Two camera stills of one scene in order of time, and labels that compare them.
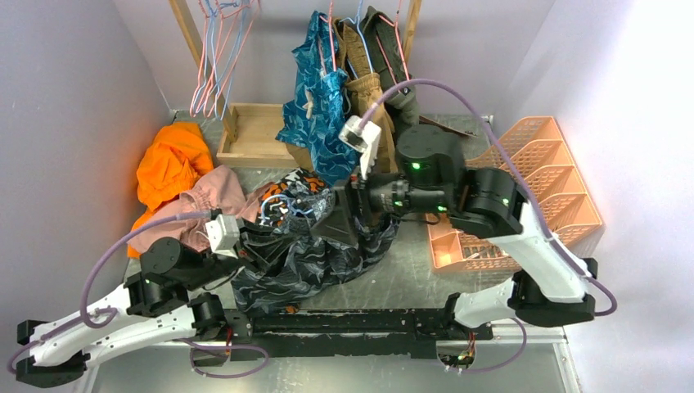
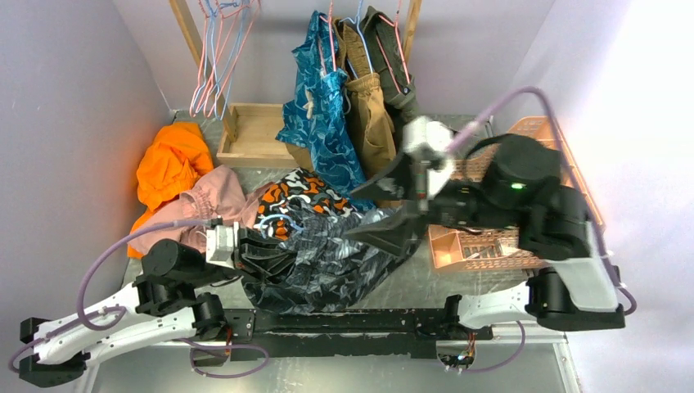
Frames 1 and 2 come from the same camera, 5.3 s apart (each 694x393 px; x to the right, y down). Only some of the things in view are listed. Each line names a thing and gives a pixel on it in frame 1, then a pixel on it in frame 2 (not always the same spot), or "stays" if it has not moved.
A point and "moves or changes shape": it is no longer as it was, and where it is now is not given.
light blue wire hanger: x=287 y=203 to x=292 y=222
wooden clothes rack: x=248 y=137 stays
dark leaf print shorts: x=311 y=259 moves or changes shape
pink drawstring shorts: x=219 y=190 stays
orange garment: x=168 y=169 stays
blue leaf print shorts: x=320 y=102 stays
